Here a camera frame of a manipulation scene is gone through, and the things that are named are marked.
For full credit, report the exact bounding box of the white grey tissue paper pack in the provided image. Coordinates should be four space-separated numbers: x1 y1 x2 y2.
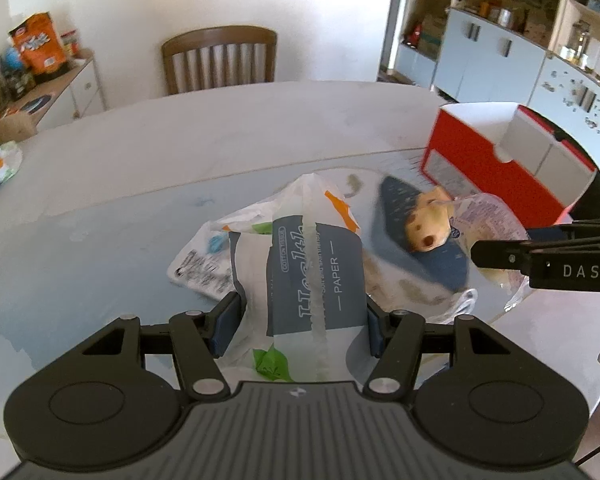
222 174 375 384

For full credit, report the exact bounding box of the white printed plastic bag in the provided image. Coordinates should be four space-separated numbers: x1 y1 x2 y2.
166 222 235 300

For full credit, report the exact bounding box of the red white cardboard box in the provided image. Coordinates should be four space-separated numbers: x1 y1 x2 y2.
422 102 597 228

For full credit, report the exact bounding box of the white sideboard cabinet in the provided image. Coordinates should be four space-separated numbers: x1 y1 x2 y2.
0 49 107 144

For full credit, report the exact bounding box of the brown wooden chair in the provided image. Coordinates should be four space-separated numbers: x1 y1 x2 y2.
161 25 278 96

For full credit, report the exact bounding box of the red lidded jar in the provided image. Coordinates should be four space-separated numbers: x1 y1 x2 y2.
60 29 81 58

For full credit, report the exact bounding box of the orange snack bag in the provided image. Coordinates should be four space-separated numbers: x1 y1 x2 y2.
9 12 69 78

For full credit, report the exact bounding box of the white grey wall cabinet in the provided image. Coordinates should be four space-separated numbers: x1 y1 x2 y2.
380 0 600 138

